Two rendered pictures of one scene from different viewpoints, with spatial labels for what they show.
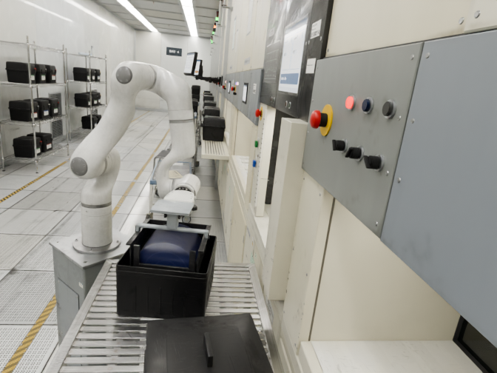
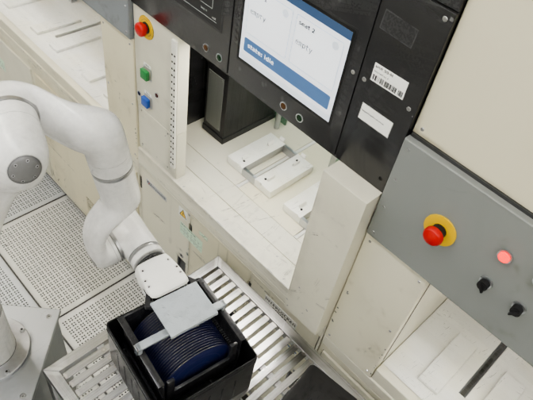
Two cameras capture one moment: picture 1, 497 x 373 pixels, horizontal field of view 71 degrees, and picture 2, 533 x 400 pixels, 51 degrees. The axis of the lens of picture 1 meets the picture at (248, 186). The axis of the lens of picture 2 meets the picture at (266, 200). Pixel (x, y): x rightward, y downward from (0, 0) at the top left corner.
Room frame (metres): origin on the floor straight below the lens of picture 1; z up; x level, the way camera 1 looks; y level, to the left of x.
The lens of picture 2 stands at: (0.48, 0.59, 2.20)
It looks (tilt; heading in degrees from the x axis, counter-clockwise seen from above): 47 degrees down; 317
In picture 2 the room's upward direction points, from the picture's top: 11 degrees clockwise
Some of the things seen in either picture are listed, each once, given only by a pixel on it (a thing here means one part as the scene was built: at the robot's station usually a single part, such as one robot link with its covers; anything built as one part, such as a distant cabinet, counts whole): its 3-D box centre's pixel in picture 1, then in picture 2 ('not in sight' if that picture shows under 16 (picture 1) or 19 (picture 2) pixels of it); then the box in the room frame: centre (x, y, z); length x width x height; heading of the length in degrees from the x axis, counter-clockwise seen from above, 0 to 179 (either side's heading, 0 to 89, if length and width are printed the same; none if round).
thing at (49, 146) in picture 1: (40, 141); not in sight; (5.21, 3.21, 0.31); 0.30 x 0.28 x 0.26; 7
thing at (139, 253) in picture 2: (184, 195); (148, 258); (1.23, 0.23, 1.07); 0.09 x 0.03 x 0.08; 91
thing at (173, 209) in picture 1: (171, 249); (181, 340); (1.06, 0.23, 0.93); 0.24 x 0.20 x 0.32; 91
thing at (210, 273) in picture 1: (171, 271); (181, 355); (1.06, 0.23, 0.85); 0.28 x 0.28 x 0.17; 1
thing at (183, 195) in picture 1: (180, 200); (159, 277); (1.17, 0.23, 1.07); 0.11 x 0.10 x 0.07; 1
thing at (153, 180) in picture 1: (173, 189); not in sight; (3.82, 0.85, 0.24); 0.97 x 0.52 x 0.48; 11
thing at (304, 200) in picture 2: not in sight; (328, 210); (1.23, -0.40, 0.89); 0.22 x 0.21 x 0.04; 99
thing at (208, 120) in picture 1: (213, 128); not in sight; (4.16, 0.48, 0.93); 0.30 x 0.28 x 0.26; 6
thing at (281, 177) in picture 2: not in sight; (270, 163); (1.50, -0.36, 0.89); 0.22 x 0.21 x 0.04; 99
